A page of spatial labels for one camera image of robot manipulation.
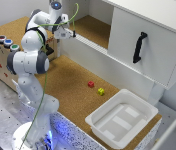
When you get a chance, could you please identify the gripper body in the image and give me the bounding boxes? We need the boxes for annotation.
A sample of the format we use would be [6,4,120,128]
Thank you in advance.
[53,23,73,41]

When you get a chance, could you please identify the wooden drawer box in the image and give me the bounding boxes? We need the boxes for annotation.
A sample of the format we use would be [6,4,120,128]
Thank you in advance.
[0,16,61,93]

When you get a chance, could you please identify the white cabinet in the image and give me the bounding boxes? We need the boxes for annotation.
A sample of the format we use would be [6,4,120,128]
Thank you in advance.
[59,0,176,108]

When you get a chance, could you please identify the green button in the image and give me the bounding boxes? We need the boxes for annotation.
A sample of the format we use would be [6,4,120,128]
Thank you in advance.
[9,43,21,53]

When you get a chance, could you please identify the blue button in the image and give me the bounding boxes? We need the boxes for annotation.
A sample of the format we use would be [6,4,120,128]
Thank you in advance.
[3,38,14,48]

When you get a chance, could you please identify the pink block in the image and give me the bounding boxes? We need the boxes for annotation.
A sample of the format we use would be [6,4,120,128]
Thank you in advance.
[87,80,95,89]

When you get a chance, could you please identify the red button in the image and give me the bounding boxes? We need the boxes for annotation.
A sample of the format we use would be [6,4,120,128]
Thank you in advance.
[0,34,7,44]

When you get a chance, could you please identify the yellow block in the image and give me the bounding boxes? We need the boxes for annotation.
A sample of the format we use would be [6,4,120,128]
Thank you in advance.
[97,87,106,97]

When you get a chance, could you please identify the white sliding door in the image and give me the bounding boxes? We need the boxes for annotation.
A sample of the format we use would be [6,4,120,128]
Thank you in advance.
[106,6,176,91]

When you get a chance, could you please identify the white plastic box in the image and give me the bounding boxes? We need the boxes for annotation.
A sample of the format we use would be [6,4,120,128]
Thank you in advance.
[84,88,160,150]

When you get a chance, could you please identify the black drawer handle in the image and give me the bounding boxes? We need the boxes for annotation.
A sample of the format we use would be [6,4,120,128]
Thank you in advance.
[45,44,55,57]

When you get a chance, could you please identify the green cable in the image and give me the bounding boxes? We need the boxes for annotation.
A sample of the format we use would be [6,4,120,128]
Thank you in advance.
[19,2,80,150]

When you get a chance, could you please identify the black door handle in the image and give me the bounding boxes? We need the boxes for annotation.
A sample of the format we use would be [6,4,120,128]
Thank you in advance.
[132,31,148,65]

